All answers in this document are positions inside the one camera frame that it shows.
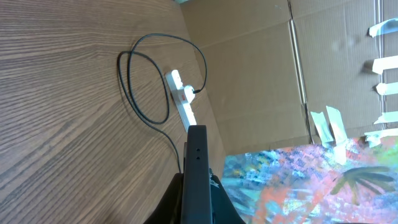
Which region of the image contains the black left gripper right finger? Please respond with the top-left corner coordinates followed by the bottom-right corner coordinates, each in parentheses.
top-left (209, 169), bottom-right (245, 224)

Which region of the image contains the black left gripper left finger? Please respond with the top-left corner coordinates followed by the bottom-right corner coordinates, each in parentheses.
top-left (144, 173), bottom-right (183, 224)

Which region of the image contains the blue Samsung Galaxy smartphone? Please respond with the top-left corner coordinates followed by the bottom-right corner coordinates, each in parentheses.
top-left (181, 125), bottom-right (213, 224)

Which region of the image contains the white USB charger plug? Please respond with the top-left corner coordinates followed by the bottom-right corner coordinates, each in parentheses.
top-left (177, 85), bottom-right (195, 104)

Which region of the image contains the colourful painted sheet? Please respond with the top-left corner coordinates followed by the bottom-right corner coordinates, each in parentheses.
top-left (222, 137), bottom-right (397, 223)

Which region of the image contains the white power extension strip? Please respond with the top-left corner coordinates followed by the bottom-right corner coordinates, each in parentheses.
top-left (165, 70), bottom-right (197, 132)

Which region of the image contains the brown cardboard backdrop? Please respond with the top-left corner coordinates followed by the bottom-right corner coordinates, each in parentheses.
top-left (181, 0), bottom-right (397, 154)

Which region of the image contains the black USB charging cable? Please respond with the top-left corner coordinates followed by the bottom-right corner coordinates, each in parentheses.
top-left (116, 33), bottom-right (208, 174)

